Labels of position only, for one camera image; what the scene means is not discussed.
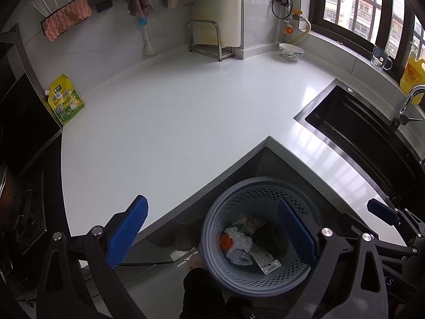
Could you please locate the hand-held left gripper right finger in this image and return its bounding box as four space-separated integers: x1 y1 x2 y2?
278 198 389 319

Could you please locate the pink sponge cloth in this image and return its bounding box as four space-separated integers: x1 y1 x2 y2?
44 0 93 41

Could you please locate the clear plastic bag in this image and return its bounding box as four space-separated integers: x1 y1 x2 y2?
225 226 254 266

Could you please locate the grey perforated waste basket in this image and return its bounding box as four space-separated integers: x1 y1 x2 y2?
200 177 328 298

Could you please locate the black kitchen sink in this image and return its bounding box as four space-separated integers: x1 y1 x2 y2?
293 78 425 203

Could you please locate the metal board rack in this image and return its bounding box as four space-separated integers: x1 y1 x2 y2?
186 20 236 62

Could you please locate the crumpled paper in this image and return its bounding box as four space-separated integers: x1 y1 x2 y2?
232 215 266 236

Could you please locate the person's leg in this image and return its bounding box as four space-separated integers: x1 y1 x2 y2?
179 253 233 319

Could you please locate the yellow oil bottle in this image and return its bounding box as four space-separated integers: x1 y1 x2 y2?
399 52 425 95

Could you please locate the chrome faucet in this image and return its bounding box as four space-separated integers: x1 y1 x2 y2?
389 85 425 132

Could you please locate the black range hood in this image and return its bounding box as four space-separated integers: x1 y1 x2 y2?
0 23 63 173

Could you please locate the white patterned bowl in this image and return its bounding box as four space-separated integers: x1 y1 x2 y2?
278 43 305 62

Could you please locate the blue white bottle brush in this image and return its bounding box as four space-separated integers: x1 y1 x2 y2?
139 17 155 56

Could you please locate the glass mug with print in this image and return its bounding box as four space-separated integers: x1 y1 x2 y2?
371 45 393 71

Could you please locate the black gas stove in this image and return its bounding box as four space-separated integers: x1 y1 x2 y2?
0 163 47 253

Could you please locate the dark framed window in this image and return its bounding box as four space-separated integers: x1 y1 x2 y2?
310 0 425 70

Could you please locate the brown pot with lid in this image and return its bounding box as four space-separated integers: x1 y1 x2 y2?
0 161 20 233

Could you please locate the yellow gas hose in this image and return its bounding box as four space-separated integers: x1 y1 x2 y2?
292 18 312 44

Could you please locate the yellow green refill pouch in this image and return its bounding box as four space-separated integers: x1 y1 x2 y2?
43 74 85 126

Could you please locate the cream cutting board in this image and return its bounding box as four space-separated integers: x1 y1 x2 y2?
191 0 243 47

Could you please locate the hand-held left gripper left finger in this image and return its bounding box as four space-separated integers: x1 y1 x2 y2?
36 195 149 319

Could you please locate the thin black cable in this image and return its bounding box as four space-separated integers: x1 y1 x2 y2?
116 260 175 268

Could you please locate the brown hanging cloth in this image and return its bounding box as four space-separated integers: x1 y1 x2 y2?
128 0 150 18

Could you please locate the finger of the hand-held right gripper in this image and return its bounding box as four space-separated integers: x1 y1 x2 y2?
367 198 425 240
337 212 425 263

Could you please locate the clear toothbrush package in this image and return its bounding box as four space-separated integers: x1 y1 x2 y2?
250 246 282 275

